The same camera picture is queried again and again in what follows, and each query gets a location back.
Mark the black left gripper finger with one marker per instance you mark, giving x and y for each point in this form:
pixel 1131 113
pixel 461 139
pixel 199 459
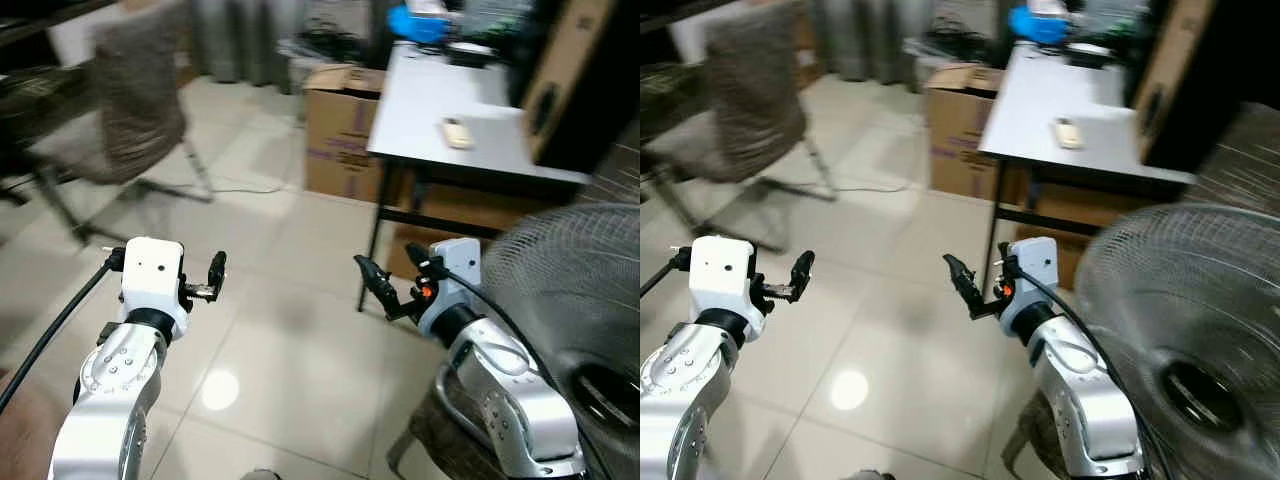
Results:
pixel 217 272
pixel 803 272

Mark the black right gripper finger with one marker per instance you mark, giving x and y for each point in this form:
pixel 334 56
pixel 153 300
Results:
pixel 378 285
pixel 964 285

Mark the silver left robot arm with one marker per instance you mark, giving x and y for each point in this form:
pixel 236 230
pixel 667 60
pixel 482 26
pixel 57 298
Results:
pixel 110 385
pixel 680 385

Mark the low brown cardboard box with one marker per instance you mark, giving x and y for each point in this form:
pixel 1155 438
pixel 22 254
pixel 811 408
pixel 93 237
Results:
pixel 470 215
pixel 1070 215

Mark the small beige remote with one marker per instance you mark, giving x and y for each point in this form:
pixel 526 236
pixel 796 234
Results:
pixel 1068 133
pixel 457 133

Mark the cardboard box purple print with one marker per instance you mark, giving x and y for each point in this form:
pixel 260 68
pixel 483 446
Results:
pixel 340 130
pixel 958 130

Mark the brown mesh chair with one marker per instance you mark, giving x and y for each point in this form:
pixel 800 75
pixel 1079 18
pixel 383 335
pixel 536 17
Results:
pixel 755 100
pixel 135 100
pixel 440 440

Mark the small white table black legs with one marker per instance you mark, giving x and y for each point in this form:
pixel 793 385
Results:
pixel 1050 95
pixel 440 100

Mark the black round dish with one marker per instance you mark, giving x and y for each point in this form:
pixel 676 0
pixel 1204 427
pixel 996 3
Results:
pixel 1090 55
pixel 472 55

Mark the grey curtain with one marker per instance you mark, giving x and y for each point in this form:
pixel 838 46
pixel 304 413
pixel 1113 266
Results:
pixel 240 40
pixel 865 40

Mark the blue plastic bag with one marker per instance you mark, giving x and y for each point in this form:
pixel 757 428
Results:
pixel 1036 25
pixel 418 25

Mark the tall brown cardboard panel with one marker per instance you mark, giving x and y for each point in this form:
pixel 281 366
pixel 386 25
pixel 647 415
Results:
pixel 575 70
pixel 1190 70

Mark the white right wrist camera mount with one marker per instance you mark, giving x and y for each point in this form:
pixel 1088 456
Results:
pixel 458 275
pixel 1038 275

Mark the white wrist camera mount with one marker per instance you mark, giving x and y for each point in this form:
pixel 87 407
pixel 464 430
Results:
pixel 152 272
pixel 458 275
pixel 720 272
pixel 1038 275

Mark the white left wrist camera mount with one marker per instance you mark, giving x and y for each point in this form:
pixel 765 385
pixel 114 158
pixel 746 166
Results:
pixel 720 272
pixel 152 272

